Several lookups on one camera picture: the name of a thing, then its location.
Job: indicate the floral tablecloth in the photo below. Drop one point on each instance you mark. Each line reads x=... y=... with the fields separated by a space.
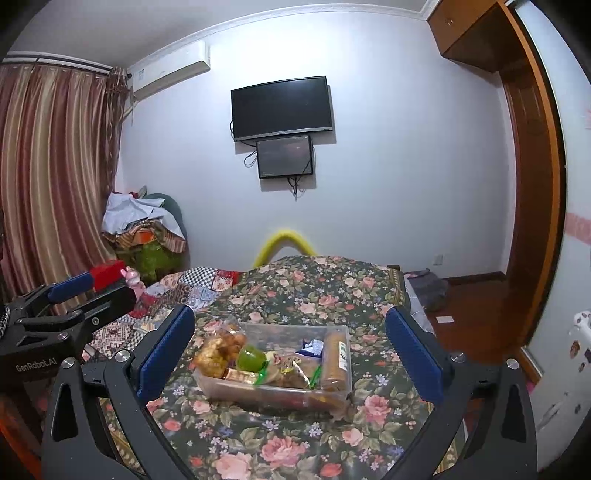
x=323 y=286

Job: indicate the striped brown curtain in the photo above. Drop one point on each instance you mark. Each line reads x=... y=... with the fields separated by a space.
x=55 y=184

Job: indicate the yellow foam tube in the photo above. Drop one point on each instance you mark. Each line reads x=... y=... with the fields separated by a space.
x=281 y=233

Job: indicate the white wall outlet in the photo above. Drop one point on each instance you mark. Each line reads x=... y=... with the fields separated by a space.
x=437 y=260

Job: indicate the white door with pink stickers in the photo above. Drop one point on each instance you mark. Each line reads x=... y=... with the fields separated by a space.
x=572 y=138

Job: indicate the white air conditioner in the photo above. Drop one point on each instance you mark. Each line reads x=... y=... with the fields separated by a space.
x=171 y=69

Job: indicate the round biscuit roll pack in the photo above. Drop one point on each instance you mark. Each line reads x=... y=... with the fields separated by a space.
x=334 y=360

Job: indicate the gold wrapped snack bar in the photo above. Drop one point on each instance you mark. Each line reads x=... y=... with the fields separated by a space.
x=240 y=376

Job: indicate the bag of orange fried balls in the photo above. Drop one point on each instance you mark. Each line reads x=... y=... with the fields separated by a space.
x=217 y=350

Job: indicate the pink toy figure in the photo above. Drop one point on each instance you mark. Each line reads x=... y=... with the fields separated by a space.
x=133 y=277

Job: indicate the white curtain rail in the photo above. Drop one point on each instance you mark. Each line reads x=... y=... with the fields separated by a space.
x=55 y=60

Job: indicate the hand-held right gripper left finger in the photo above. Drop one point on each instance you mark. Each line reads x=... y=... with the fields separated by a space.
x=168 y=350

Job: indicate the red box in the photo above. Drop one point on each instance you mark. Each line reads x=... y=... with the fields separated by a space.
x=108 y=272

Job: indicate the white paper sheet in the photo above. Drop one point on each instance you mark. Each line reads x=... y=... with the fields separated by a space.
x=444 y=319

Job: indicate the blue and white snack packet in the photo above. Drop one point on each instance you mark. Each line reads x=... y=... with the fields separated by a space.
x=311 y=347

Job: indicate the small wall monitor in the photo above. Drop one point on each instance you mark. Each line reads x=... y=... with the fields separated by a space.
x=284 y=157

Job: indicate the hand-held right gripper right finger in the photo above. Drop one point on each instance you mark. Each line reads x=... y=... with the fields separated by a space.
x=413 y=355

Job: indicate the green-trimmed bag of brown snacks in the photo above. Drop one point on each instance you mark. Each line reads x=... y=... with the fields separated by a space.
x=293 y=374

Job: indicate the green pea snack packet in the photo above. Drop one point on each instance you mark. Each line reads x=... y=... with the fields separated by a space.
x=251 y=359

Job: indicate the wooden upper cabinet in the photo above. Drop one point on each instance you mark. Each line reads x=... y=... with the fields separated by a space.
x=466 y=32

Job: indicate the patchwork quilt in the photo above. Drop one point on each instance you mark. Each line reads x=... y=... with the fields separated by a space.
x=203 y=281

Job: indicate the wall television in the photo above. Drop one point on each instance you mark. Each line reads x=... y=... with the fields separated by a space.
x=281 y=108

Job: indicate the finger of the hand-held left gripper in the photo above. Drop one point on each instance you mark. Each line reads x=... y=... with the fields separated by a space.
x=69 y=285
x=111 y=302

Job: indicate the pile of clothes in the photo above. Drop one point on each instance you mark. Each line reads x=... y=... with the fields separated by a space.
x=134 y=212

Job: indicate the wooden door frame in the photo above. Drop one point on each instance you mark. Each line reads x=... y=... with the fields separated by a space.
x=531 y=184

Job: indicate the grey bag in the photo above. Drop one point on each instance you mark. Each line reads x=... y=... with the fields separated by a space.
x=429 y=288

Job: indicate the clear plastic container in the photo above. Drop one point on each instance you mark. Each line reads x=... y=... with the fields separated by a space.
x=240 y=393

